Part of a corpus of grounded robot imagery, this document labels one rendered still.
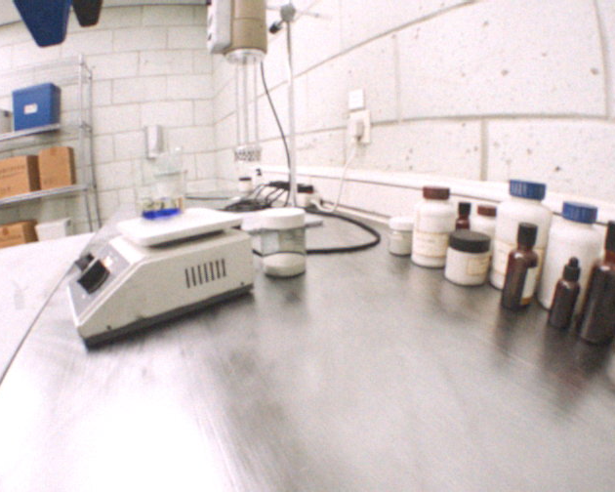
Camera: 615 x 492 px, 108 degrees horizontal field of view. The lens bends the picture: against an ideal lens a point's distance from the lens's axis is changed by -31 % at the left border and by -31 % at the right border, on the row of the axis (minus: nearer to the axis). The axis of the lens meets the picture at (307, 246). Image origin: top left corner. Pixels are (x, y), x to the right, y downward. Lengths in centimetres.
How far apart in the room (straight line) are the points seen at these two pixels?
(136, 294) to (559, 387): 36
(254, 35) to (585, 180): 66
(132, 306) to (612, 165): 59
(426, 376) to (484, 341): 8
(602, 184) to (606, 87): 14
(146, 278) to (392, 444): 24
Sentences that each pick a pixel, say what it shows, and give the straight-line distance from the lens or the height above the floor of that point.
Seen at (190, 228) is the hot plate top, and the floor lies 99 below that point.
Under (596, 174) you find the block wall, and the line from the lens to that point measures 52.
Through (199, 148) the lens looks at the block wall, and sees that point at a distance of 275.
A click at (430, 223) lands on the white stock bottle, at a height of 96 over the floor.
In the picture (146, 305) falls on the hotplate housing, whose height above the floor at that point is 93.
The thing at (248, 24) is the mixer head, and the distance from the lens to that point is 74.
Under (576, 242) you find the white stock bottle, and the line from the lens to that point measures 36.
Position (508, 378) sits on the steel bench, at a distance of 26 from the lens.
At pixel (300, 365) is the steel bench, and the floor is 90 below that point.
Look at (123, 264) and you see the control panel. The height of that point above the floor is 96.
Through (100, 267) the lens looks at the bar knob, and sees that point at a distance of 33.
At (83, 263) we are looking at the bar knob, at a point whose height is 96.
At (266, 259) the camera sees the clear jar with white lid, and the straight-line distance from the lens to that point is 41.
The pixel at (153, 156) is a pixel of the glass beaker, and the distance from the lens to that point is 35.
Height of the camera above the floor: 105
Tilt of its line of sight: 16 degrees down
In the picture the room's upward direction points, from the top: 2 degrees counter-clockwise
